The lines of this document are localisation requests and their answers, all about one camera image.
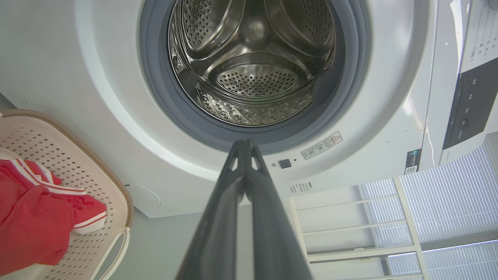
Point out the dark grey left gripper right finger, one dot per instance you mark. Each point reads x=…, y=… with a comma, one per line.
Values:
x=272, y=233

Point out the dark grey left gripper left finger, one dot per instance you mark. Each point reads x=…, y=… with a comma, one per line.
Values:
x=218, y=233

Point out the red clothing with white stripes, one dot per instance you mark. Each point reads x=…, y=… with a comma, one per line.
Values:
x=35, y=217

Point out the dark sticker with QR code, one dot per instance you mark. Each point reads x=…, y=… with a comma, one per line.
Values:
x=412, y=161

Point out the cream perforated laundry basket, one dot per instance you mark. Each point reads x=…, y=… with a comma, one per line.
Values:
x=78, y=155

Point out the stainless steel washing machine drum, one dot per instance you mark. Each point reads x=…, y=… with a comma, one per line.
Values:
x=253, y=58

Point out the dark grey control panel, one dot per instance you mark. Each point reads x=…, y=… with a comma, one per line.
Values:
x=472, y=101

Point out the small printed text label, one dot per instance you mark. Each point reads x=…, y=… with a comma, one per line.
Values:
x=301, y=187

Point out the black door latch socket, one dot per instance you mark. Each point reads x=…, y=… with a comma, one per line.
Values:
x=285, y=163

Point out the round drain filter cover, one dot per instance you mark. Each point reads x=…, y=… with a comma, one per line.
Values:
x=146, y=196

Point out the grey warning sticker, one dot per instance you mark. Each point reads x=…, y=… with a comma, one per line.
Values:
x=322, y=145

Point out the grey rubber door gasket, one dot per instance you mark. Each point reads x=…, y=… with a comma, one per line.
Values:
x=350, y=77

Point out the white window blinds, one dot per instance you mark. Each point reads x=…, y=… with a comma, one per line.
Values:
x=451, y=194

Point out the white front-load washing machine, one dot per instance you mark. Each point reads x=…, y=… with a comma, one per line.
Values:
x=116, y=77

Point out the white shelf frame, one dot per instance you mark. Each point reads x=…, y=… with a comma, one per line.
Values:
x=334, y=233

